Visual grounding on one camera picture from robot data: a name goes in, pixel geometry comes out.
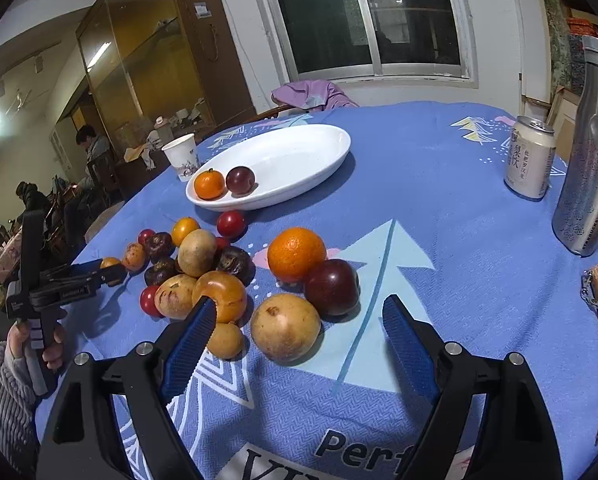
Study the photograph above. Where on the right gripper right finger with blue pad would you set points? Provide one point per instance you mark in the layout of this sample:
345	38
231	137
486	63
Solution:
516	439

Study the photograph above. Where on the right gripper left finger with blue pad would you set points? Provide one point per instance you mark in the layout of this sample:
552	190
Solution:
82	439

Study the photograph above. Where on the small tan fruit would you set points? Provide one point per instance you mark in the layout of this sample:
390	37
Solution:
226	341

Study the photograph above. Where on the speckled tan fruit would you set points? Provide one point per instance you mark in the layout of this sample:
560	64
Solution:
174	297

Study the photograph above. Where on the glossy orange persimmon tomato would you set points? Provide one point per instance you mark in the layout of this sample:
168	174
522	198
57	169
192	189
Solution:
226	290

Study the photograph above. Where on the dark purple mangosteen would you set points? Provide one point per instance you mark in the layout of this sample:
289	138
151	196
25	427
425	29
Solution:
235	261
158	246
160	271

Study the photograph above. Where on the large dark red plum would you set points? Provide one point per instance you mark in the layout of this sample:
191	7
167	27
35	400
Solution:
331	287

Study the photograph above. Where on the speckled orange striped fruit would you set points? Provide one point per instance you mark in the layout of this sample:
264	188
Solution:
134	257

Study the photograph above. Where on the large tan round fruit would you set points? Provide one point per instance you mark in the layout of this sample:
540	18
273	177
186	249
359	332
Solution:
285	327

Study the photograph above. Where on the tan pear fruit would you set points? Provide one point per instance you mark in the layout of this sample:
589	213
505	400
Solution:
196	253

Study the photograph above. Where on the yellow orange tomato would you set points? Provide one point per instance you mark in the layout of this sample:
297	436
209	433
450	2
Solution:
182	228

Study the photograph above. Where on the red cherry tomato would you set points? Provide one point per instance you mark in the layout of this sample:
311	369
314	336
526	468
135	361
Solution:
231	224

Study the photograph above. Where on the large orange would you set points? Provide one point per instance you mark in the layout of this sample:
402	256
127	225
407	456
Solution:
293	252

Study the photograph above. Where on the small orange mandarin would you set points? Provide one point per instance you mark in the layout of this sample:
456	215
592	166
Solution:
209	185

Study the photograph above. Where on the grey ribbed sleeve forearm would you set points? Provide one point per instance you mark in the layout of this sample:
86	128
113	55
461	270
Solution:
18	439

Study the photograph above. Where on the seated person in background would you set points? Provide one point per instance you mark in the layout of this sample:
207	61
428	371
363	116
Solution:
94	145

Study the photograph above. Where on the white paper cup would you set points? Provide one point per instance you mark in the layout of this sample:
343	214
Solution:
182	155

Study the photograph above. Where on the stainless steel thermos bottle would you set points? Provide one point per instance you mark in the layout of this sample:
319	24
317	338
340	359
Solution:
575	220

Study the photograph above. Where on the white beverage can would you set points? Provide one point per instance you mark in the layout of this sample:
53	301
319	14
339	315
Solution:
531	151

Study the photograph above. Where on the white oval plate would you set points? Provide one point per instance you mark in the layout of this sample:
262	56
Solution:
286	163

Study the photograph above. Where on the wooden cabinet with glass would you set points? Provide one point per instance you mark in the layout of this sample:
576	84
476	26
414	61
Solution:
146	59

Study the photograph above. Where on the purple cloth on chair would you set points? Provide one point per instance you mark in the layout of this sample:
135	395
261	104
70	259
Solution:
313	95

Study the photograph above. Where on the shelf with stacked boxes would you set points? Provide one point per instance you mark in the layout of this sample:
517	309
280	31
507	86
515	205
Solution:
568	21

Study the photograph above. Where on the window with aluminium frame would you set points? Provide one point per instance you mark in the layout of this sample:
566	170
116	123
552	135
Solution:
371	39

